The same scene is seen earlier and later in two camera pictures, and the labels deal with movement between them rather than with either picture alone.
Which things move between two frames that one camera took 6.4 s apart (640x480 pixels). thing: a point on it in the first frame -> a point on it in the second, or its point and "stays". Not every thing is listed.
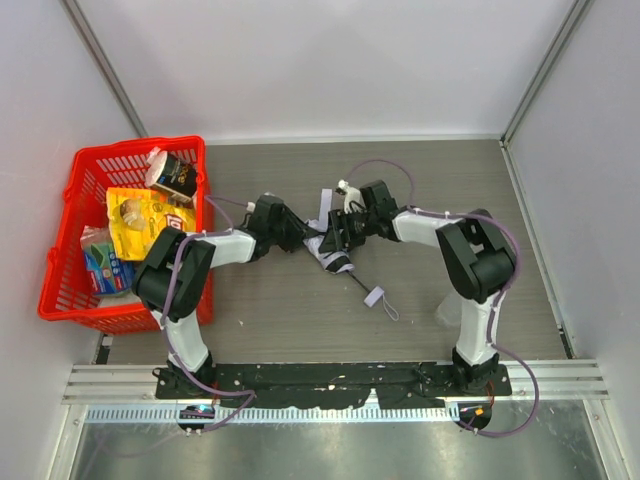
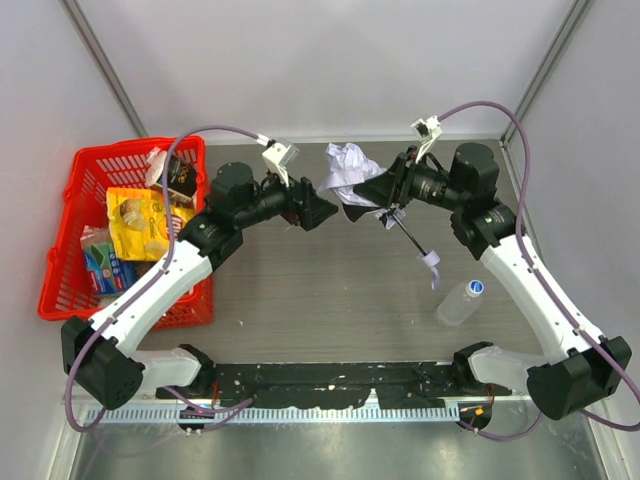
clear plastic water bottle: (450, 310) stays
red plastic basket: (66, 296) stays
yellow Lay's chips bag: (138, 217) stays
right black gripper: (338, 232) -> (403, 179)
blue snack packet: (108, 274) stays
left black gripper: (294, 230) -> (304, 201)
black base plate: (397, 385) stays
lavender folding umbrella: (335, 261) -> (347, 166)
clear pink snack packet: (92, 237) stays
